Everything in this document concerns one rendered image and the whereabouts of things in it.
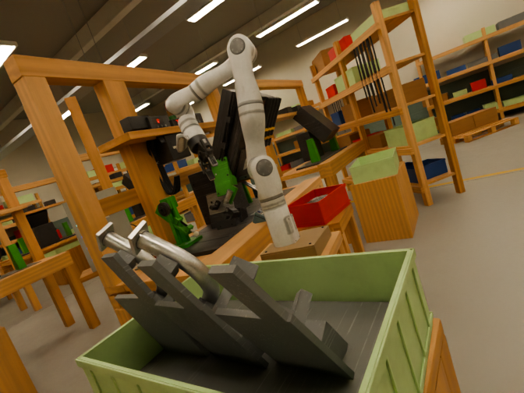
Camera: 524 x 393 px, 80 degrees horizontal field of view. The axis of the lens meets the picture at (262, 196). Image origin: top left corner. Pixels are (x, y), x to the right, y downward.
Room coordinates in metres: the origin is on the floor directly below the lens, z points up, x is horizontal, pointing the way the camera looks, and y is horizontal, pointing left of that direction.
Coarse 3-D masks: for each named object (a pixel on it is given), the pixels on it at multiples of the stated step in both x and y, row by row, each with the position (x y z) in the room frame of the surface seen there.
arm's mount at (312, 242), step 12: (312, 228) 1.18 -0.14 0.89; (324, 228) 1.11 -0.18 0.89; (300, 240) 1.07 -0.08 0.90; (312, 240) 1.02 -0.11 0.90; (324, 240) 1.07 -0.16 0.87; (264, 252) 1.08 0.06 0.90; (276, 252) 1.03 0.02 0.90; (288, 252) 1.01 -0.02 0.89; (300, 252) 0.99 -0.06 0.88; (312, 252) 0.98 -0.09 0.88
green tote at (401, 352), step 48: (192, 288) 0.88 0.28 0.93; (288, 288) 0.78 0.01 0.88; (336, 288) 0.70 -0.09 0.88; (384, 288) 0.63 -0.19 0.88; (144, 336) 0.74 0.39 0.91; (384, 336) 0.38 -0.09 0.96; (96, 384) 0.59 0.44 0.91; (144, 384) 0.48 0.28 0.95; (192, 384) 0.42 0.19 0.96; (384, 384) 0.35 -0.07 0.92
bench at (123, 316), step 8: (192, 232) 2.03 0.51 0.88; (200, 256) 1.39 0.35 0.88; (208, 256) 1.35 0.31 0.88; (136, 272) 1.50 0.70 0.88; (184, 272) 1.23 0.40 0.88; (144, 280) 1.32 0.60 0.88; (184, 280) 1.19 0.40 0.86; (104, 288) 1.43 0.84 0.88; (112, 288) 1.40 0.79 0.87; (120, 288) 1.38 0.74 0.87; (128, 288) 1.36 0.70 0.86; (152, 288) 1.28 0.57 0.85; (112, 296) 1.42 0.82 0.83; (120, 312) 1.42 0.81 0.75; (120, 320) 1.43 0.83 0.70; (128, 320) 1.40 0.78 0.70
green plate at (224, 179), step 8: (216, 160) 1.82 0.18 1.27; (224, 160) 1.79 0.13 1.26; (216, 168) 1.82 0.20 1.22; (224, 168) 1.79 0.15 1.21; (216, 176) 1.81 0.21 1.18; (224, 176) 1.79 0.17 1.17; (232, 176) 1.81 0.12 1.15; (216, 184) 1.81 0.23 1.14; (224, 184) 1.78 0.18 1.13; (232, 184) 1.76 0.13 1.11; (224, 192) 1.78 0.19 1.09
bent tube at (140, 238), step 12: (144, 228) 0.52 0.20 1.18; (132, 240) 0.50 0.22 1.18; (144, 240) 0.51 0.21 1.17; (156, 240) 0.51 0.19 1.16; (156, 252) 0.50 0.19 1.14; (168, 252) 0.50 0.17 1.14; (180, 252) 0.50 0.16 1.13; (180, 264) 0.49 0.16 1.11; (192, 264) 0.50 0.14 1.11; (204, 264) 0.52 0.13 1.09; (192, 276) 0.50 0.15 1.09; (204, 276) 0.50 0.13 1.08; (204, 288) 0.51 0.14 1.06; (216, 288) 0.52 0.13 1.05; (216, 300) 0.55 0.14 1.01
